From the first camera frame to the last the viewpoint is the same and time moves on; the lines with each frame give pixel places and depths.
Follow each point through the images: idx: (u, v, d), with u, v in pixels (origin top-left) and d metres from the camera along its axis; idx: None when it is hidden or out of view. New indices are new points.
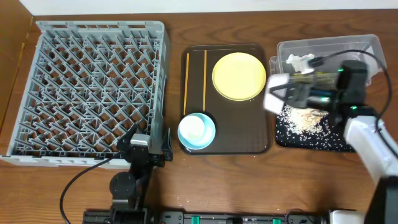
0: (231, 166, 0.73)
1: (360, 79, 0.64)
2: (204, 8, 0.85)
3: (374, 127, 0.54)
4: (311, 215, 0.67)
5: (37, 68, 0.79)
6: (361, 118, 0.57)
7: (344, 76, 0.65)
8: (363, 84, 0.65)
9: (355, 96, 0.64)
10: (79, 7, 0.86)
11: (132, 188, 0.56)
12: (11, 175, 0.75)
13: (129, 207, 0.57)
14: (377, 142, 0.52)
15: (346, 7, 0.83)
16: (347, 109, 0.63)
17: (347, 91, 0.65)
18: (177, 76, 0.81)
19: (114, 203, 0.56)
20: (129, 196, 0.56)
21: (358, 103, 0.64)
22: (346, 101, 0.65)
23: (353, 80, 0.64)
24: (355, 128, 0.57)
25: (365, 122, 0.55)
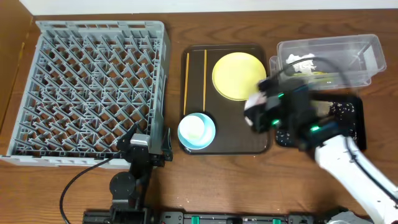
0: (231, 166, 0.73)
1: (303, 96, 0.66)
2: (204, 8, 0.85)
3: (347, 154, 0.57)
4: (310, 215, 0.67)
5: (37, 68, 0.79)
6: (329, 142, 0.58)
7: (287, 100, 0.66)
8: (306, 103, 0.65)
9: (308, 114, 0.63)
10: (78, 7, 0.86)
11: (132, 188, 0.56)
12: (10, 175, 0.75)
13: (129, 207, 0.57)
14: (359, 178, 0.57)
15: (346, 6, 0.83)
16: (306, 133, 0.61)
17: (298, 114, 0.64)
18: (177, 76, 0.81)
19: (114, 202, 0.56)
20: (129, 196, 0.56)
21: (315, 121, 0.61)
22: (305, 122, 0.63)
23: (298, 103, 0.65)
24: (326, 158, 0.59)
25: (337, 152, 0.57)
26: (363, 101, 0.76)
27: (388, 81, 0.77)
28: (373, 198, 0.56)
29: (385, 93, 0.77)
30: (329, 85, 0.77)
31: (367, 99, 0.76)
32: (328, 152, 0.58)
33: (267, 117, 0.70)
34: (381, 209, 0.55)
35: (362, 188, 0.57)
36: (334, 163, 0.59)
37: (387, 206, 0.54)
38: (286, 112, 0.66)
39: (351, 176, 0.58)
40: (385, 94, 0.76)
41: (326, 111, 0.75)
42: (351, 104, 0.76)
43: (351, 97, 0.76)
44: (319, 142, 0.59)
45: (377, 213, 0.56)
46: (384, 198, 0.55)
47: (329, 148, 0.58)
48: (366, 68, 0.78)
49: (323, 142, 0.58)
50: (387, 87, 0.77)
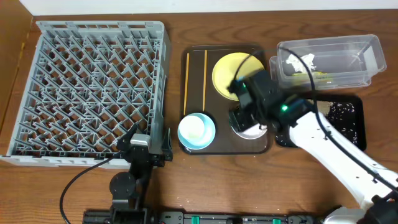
0: (231, 166, 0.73)
1: (262, 78, 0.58)
2: (204, 8, 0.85)
3: (320, 130, 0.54)
4: (310, 215, 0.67)
5: (37, 68, 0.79)
6: (300, 122, 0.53)
7: (249, 85, 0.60)
8: (269, 83, 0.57)
9: (275, 95, 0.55)
10: (78, 7, 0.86)
11: (132, 188, 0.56)
12: (10, 175, 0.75)
13: (128, 208, 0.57)
14: (336, 154, 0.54)
15: (346, 7, 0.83)
16: (275, 112, 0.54)
17: (264, 97, 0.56)
18: (177, 76, 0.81)
19: (114, 203, 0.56)
20: (129, 196, 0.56)
21: (283, 100, 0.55)
22: (272, 107, 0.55)
23: (259, 84, 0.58)
24: (301, 134, 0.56)
25: (310, 128, 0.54)
26: (363, 101, 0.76)
27: (388, 81, 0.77)
28: (352, 174, 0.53)
29: (385, 93, 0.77)
30: (329, 85, 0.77)
31: (368, 99, 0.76)
32: (303, 129, 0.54)
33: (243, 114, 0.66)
34: (362, 186, 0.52)
35: (337, 159, 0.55)
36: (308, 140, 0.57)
37: (365, 182, 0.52)
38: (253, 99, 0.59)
39: (327, 150, 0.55)
40: (385, 94, 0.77)
41: (325, 111, 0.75)
42: (351, 104, 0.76)
43: (351, 97, 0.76)
44: (291, 122, 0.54)
45: (359, 193, 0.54)
46: (363, 175, 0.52)
47: (300, 127, 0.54)
48: (366, 68, 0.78)
49: (295, 122, 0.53)
50: (387, 87, 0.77)
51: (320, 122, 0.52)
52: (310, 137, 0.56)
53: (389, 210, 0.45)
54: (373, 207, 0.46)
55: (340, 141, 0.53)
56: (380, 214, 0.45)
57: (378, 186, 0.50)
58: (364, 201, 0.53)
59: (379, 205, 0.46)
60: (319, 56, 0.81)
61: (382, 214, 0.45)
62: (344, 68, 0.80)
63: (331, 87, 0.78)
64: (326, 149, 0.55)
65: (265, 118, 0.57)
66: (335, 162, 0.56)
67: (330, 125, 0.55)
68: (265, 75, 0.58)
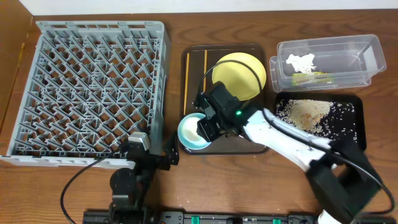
0: (231, 166, 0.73)
1: (219, 90, 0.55)
2: (204, 8, 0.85)
3: (265, 122, 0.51)
4: (310, 215, 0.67)
5: (37, 68, 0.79)
6: (252, 121, 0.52)
7: (209, 99, 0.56)
8: (225, 93, 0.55)
9: (232, 103, 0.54)
10: (79, 7, 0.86)
11: (132, 183, 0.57)
12: (10, 175, 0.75)
13: (129, 205, 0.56)
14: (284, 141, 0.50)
15: (346, 7, 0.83)
16: (234, 121, 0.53)
17: (224, 106, 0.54)
18: (177, 76, 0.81)
19: (114, 199, 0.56)
20: (129, 191, 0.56)
21: (239, 108, 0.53)
22: (231, 116, 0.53)
23: (217, 96, 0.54)
24: (252, 129, 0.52)
25: (255, 122, 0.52)
26: (364, 100, 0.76)
27: (388, 81, 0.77)
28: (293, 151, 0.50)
29: (385, 93, 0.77)
30: (329, 85, 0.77)
31: (368, 99, 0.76)
32: (252, 127, 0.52)
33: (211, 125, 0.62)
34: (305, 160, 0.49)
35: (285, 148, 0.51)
36: (257, 135, 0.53)
37: (306, 155, 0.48)
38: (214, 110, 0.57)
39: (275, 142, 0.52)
40: (385, 94, 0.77)
41: (325, 111, 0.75)
42: (351, 104, 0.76)
43: (351, 98, 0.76)
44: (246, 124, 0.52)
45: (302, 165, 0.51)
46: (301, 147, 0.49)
47: (252, 126, 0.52)
48: (366, 68, 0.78)
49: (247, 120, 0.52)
50: (387, 87, 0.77)
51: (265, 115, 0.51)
52: (259, 130, 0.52)
53: (324, 168, 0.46)
54: (310, 170, 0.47)
55: (283, 127, 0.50)
56: (318, 175, 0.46)
57: (315, 154, 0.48)
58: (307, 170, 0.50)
59: (315, 166, 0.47)
60: (319, 56, 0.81)
61: (317, 175, 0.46)
62: (344, 68, 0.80)
63: (331, 87, 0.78)
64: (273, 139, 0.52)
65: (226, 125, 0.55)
66: (283, 147, 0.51)
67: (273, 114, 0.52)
68: (221, 87, 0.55)
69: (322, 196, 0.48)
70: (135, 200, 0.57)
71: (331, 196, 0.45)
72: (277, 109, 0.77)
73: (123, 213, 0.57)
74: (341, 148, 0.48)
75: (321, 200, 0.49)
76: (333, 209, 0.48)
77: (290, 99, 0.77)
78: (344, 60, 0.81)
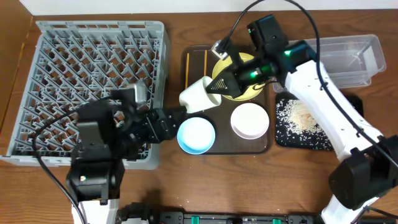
0: (231, 166, 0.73)
1: (268, 23, 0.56)
2: (204, 8, 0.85)
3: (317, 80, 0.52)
4: (310, 215, 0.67)
5: (37, 68, 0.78)
6: (300, 68, 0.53)
7: (255, 30, 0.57)
8: (277, 27, 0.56)
9: (279, 41, 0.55)
10: (78, 7, 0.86)
11: (105, 114, 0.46)
12: (10, 175, 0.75)
13: (96, 142, 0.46)
14: (326, 103, 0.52)
15: (346, 7, 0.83)
16: (278, 57, 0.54)
17: (268, 41, 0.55)
18: (177, 76, 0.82)
19: (79, 127, 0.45)
20: (100, 126, 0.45)
21: (284, 46, 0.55)
22: (274, 51, 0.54)
23: (264, 29, 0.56)
24: (298, 81, 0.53)
25: (307, 76, 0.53)
26: (363, 100, 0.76)
27: (388, 81, 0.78)
28: (336, 127, 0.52)
29: (385, 93, 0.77)
30: None
31: (368, 99, 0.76)
32: (298, 76, 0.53)
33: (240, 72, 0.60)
34: (344, 138, 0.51)
35: (328, 113, 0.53)
36: (303, 91, 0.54)
37: (350, 135, 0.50)
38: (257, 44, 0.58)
39: (318, 104, 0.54)
40: (385, 94, 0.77)
41: None
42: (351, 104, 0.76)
43: (351, 98, 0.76)
44: (290, 68, 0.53)
45: (339, 144, 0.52)
46: (349, 127, 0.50)
47: (298, 73, 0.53)
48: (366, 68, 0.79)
49: (295, 68, 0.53)
50: (387, 87, 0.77)
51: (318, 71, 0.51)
52: (306, 88, 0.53)
53: (367, 163, 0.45)
54: (351, 157, 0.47)
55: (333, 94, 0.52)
56: (357, 166, 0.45)
57: (359, 142, 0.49)
58: (343, 153, 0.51)
59: (358, 157, 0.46)
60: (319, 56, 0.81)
61: (359, 165, 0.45)
62: (344, 68, 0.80)
63: None
64: (319, 102, 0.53)
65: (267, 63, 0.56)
66: (321, 111, 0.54)
67: (328, 77, 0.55)
68: (271, 18, 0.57)
69: (347, 178, 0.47)
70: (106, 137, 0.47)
71: (354, 190, 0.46)
72: (277, 109, 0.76)
73: (89, 159, 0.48)
74: (390, 147, 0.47)
75: (341, 174, 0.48)
76: (346, 191, 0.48)
77: (290, 99, 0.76)
78: (344, 60, 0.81)
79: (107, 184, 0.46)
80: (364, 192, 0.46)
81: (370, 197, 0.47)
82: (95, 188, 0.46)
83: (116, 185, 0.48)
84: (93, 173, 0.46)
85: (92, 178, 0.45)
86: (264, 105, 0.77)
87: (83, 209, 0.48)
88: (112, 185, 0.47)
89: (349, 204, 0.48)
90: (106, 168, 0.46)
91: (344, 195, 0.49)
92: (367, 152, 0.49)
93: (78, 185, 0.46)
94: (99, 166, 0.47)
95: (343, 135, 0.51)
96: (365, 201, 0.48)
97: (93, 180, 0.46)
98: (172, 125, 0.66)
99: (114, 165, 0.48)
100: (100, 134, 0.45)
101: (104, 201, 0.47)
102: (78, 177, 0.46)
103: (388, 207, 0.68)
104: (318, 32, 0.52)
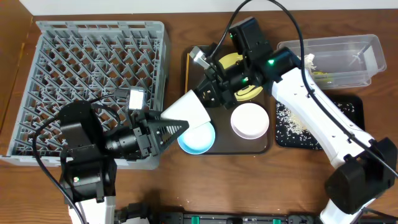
0: (231, 166, 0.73)
1: (250, 28, 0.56)
2: (204, 8, 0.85)
3: (303, 88, 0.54)
4: (310, 215, 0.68)
5: (37, 68, 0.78)
6: (285, 76, 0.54)
7: (237, 35, 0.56)
8: (257, 33, 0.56)
9: (260, 48, 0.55)
10: (78, 7, 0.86)
11: (87, 114, 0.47)
12: (11, 175, 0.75)
13: (83, 143, 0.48)
14: (314, 111, 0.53)
15: (346, 7, 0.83)
16: (262, 66, 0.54)
17: (250, 48, 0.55)
18: (177, 77, 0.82)
19: (63, 130, 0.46)
20: (84, 127, 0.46)
21: (267, 54, 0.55)
22: (257, 60, 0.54)
23: (245, 36, 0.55)
24: (285, 89, 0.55)
25: (293, 84, 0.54)
26: (363, 100, 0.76)
27: (388, 81, 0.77)
28: (327, 134, 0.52)
29: (385, 93, 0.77)
30: (329, 85, 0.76)
31: (368, 99, 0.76)
32: (285, 85, 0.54)
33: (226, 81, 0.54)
34: (336, 145, 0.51)
35: (315, 121, 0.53)
36: (290, 99, 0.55)
37: (341, 142, 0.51)
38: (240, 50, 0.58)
39: (306, 113, 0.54)
40: (385, 94, 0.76)
41: None
42: (351, 104, 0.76)
43: (351, 97, 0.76)
44: (275, 77, 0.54)
45: (331, 152, 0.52)
46: (339, 134, 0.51)
47: (285, 81, 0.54)
48: (366, 68, 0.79)
49: (280, 76, 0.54)
50: (387, 87, 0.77)
51: (305, 78, 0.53)
52: (293, 96, 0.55)
53: (359, 169, 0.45)
54: (344, 165, 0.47)
55: (320, 101, 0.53)
56: (350, 172, 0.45)
57: (351, 147, 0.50)
58: (337, 160, 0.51)
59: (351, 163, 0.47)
60: (318, 56, 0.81)
61: (352, 172, 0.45)
62: (344, 68, 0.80)
63: (331, 87, 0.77)
64: (308, 111, 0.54)
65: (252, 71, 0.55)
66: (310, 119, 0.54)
67: (314, 84, 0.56)
68: (252, 25, 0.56)
69: (341, 185, 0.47)
70: (91, 137, 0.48)
71: (351, 196, 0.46)
72: (277, 109, 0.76)
73: (79, 161, 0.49)
74: (382, 151, 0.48)
75: (336, 181, 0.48)
76: (341, 196, 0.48)
77: None
78: (344, 60, 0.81)
79: (101, 182, 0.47)
80: (360, 196, 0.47)
81: (367, 200, 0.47)
82: (89, 187, 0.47)
83: (111, 183, 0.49)
84: (85, 173, 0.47)
85: (85, 178, 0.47)
86: (264, 106, 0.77)
87: (82, 208, 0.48)
88: (107, 183, 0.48)
89: (346, 210, 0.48)
90: (97, 168, 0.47)
91: (340, 201, 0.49)
92: (360, 155, 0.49)
93: (71, 186, 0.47)
94: (89, 166, 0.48)
95: (334, 142, 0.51)
96: (362, 204, 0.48)
97: (86, 180, 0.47)
98: (160, 142, 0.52)
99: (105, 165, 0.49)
100: (85, 135, 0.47)
101: (101, 199, 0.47)
102: (72, 177, 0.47)
103: (388, 207, 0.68)
104: (301, 39, 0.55)
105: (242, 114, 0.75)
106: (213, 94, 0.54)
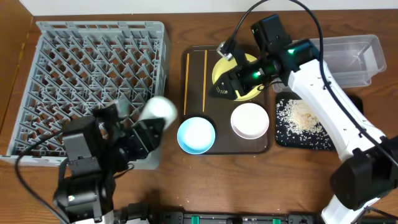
0: (231, 166, 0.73)
1: (272, 23, 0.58)
2: (204, 9, 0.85)
3: (320, 79, 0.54)
4: (310, 215, 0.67)
5: (37, 68, 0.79)
6: (304, 66, 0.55)
7: (259, 30, 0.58)
8: (280, 28, 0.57)
9: (281, 41, 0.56)
10: (78, 7, 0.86)
11: (89, 126, 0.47)
12: (10, 175, 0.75)
13: (85, 155, 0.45)
14: (328, 102, 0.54)
15: (346, 7, 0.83)
16: (281, 55, 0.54)
17: (271, 41, 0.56)
18: (177, 77, 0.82)
19: (65, 141, 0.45)
20: (87, 137, 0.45)
21: (288, 45, 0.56)
22: (277, 50, 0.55)
23: (267, 29, 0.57)
24: (300, 81, 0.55)
25: (311, 75, 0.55)
26: (363, 100, 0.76)
27: (388, 81, 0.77)
28: (339, 127, 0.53)
29: (385, 93, 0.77)
30: None
31: (368, 99, 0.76)
32: (301, 76, 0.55)
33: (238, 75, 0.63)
34: (347, 137, 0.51)
35: (329, 113, 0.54)
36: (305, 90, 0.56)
37: (352, 134, 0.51)
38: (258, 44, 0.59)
39: (320, 104, 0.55)
40: (385, 94, 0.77)
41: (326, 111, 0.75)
42: None
43: (351, 98, 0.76)
44: (293, 66, 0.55)
45: (341, 144, 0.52)
46: (352, 127, 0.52)
47: (303, 71, 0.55)
48: (366, 68, 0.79)
49: (298, 66, 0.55)
50: (387, 86, 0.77)
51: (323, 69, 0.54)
52: (309, 86, 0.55)
53: (367, 163, 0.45)
54: (352, 159, 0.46)
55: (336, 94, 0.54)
56: (357, 166, 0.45)
57: (362, 142, 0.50)
58: (345, 153, 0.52)
59: (359, 158, 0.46)
60: None
61: (359, 167, 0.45)
62: (344, 68, 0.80)
63: None
64: (322, 102, 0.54)
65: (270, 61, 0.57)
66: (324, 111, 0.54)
67: (331, 76, 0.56)
68: (275, 19, 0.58)
69: (346, 179, 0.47)
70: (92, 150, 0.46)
71: (356, 191, 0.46)
72: (277, 109, 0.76)
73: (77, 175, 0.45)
74: (393, 149, 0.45)
75: (342, 175, 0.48)
76: (345, 191, 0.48)
77: (290, 99, 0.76)
78: (344, 60, 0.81)
79: (98, 199, 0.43)
80: (365, 193, 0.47)
81: (370, 196, 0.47)
82: (86, 205, 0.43)
83: (109, 196, 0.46)
84: (81, 188, 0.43)
85: (81, 194, 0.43)
86: (264, 106, 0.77)
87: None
88: (104, 199, 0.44)
89: (349, 204, 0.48)
90: (94, 181, 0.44)
91: (344, 195, 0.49)
92: (369, 152, 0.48)
93: (66, 204, 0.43)
94: (87, 180, 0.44)
95: (344, 134, 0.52)
96: (366, 201, 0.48)
97: (82, 196, 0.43)
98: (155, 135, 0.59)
99: (105, 176, 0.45)
100: (87, 145, 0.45)
101: (99, 216, 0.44)
102: (66, 195, 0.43)
103: (388, 207, 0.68)
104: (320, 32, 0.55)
105: (242, 114, 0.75)
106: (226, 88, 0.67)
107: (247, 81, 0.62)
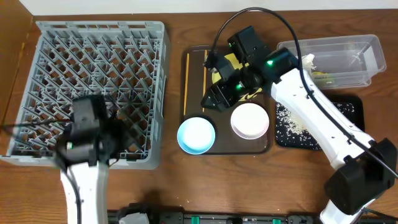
0: (231, 166, 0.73)
1: (247, 35, 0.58)
2: (204, 9, 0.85)
3: (302, 88, 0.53)
4: (310, 215, 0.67)
5: (37, 68, 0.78)
6: (285, 77, 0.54)
7: (236, 43, 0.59)
8: (254, 40, 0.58)
9: (259, 52, 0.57)
10: (78, 7, 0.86)
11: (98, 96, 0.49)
12: (11, 175, 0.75)
13: (87, 116, 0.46)
14: (313, 111, 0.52)
15: (346, 7, 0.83)
16: (261, 67, 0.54)
17: (249, 53, 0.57)
18: (177, 76, 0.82)
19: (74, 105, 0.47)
20: (93, 101, 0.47)
21: (266, 56, 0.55)
22: (256, 63, 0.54)
23: (244, 42, 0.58)
24: (283, 91, 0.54)
25: (293, 85, 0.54)
26: (363, 100, 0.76)
27: (388, 81, 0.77)
28: (326, 135, 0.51)
29: (385, 93, 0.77)
30: (329, 85, 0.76)
31: (368, 99, 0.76)
32: (284, 85, 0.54)
33: (227, 89, 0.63)
34: (336, 146, 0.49)
35: (314, 122, 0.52)
36: (289, 100, 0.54)
37: (341, 142, 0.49)
38: (239, 56, 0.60)
39: (304, 112, 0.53)
40: (385, 94, 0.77)
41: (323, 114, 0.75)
42: (351, 104, 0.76)
43: (351, 98, 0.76)
44: (274, 77, 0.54)
45: (331, 153, 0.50)
46: (339, 134, 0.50)
47: (285, 82, 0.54)
48: (366, 68, 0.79)
49: (279, 77, 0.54)
50: (387, 86, 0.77)
51: (303, 78, 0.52)
52: (292, 97, 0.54)
53: (359, 170, 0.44)
54: (344, 167, 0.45)
55: (319, 101, 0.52)
56: (351, 173, 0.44)
57: (351, 149, 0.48)
58: (337, 162, 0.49)
59: (350, 165, 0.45)
60: (318, 57, 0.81)
61: (352, 173, 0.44)
62: (344, 68, 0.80)
63: (331, 87, 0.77)
64: (306, 111, 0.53)
65: (250, 75, 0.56)
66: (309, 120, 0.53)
67: (314, 85, 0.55)
68: (249, 31, 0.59)
69: (341, 187, 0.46)
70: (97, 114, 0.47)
71: (351, 198, 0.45)
72: (277, 109, 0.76)
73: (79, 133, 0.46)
74: (382, 152, 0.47)
75: (335, 183, 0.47)
76: (341, 198, 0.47)
77: None
78: (344, 60, 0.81)
79: (92, 150, 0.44)
80: (360, 198, 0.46)
81: (367, 200, 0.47)
82: (81, 154, 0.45)
83: (105, 150, 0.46)
84: (79, 139, 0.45)
85: (77, 144, 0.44)
86: (264, 105, 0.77)
87: (72, 173, 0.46)
88: (98, 152, 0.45)
89: (346, 211, 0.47)
90: (92, 135, 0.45)
91: (340, 203, 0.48)
92: (360, 157, 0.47)
93: (63, 152, 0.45)
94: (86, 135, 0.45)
95: (334, 143, 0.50)
96: (361, 205, 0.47)
97: (78, 147, 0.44)
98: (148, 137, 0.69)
99: (102, 132, 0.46)
100: (92, 107, 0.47)
101: (92, 162, 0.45)
102: (64, 144, 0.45)
103: (388, 207, 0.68)
104: (296, 38, 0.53)
105: (240, 116, 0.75)
106: (214, 100, 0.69)
107: (234, 94, 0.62)
